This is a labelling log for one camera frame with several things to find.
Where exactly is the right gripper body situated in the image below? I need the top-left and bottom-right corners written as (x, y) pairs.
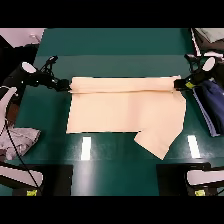
top-left (173, 77), bottom-right (196, 92)

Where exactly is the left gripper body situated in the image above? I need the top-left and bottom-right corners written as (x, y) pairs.
top-left (54, 78), bottom-right (72, 93)

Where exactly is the cream T-shirt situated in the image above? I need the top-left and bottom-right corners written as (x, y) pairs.
top-left (65, 75), bottom-right (187, 161)

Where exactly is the blue garment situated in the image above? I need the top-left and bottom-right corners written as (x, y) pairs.
top-left (193, 79), bottom-right (224, 136)

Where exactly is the grey garment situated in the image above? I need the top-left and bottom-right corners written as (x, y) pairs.
top-left (190, 28), bottom-right (224, 56)

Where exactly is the pale pink garment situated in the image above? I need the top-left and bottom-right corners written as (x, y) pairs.
top-left (0, 126), bottom-right (42, 162)

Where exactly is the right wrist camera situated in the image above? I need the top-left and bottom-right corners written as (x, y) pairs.
top-left (183, 53), bottom-right (202, 73)

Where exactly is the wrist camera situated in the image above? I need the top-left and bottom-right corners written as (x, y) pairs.
top-left (42, 55), bottom-right (60, 76)
top-left (183, 53), bottom-right (202, 73)

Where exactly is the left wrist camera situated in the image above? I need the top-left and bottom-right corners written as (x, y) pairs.
top-left (42, 55), bottom-right (60, 76)

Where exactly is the black cable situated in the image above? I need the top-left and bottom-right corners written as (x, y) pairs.
top-left (3, 119), bottom-right (45, 197)

